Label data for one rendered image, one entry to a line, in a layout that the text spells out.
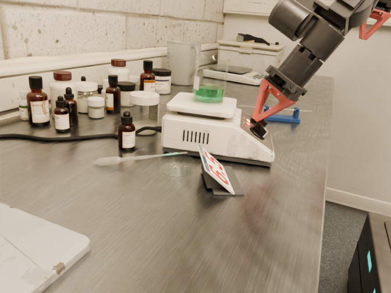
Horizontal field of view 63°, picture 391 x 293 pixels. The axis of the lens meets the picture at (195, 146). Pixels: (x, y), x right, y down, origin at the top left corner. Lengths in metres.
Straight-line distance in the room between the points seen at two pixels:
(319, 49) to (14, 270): 0.52
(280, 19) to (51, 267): 0.51
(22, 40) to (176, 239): 0.61
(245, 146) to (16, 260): 0.37
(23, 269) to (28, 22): 0.62
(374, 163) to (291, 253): 1.73
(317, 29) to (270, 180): 0.26
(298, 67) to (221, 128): 0.17
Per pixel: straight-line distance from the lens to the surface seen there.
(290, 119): 0.86
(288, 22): 0.61
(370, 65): 1.96
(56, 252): 0.34
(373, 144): 2.05
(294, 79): 0.59
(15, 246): 0.36
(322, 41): 0.59
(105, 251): 0.35
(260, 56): 1.59
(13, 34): 0.83
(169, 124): 0.55
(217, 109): 0.55
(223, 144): 0.54
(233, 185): 0.48
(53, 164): 0.54
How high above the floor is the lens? 0.98
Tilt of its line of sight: 22 degrees down
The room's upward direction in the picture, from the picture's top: 5 degrees clockwise
